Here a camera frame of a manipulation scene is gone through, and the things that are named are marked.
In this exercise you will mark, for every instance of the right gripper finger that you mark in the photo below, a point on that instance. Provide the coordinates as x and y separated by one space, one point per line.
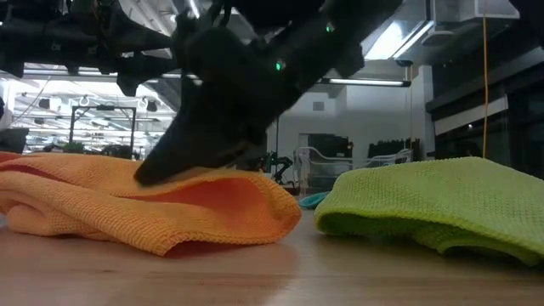
183 144

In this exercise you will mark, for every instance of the orange microfiber towel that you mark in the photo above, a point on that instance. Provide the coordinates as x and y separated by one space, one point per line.
85 191

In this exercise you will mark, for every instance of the teal blue microfiber towel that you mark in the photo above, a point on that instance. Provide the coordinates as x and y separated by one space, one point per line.
313 200

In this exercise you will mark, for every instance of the lime green microfiber towel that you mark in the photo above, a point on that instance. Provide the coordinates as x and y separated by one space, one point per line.
425 191

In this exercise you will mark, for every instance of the background black robot arm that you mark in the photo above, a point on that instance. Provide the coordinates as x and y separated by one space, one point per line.
282 163

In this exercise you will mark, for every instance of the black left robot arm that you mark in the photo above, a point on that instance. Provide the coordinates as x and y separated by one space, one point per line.
42 38

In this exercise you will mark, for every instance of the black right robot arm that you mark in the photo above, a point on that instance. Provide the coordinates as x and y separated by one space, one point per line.
314 42

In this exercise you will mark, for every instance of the background plant in white pot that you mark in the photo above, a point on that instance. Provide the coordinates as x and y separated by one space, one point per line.
73 147

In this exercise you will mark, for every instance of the long ceiling light bar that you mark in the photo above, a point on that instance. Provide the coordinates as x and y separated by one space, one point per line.
365 82

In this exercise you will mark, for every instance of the dark background monitor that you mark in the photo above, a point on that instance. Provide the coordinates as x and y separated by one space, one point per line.
13 140

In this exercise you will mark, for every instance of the black background frame rig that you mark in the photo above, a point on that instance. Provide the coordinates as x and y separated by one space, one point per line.
102 108

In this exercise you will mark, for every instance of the white ceiling duct unit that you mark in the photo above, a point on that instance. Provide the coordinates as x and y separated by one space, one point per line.
467 10

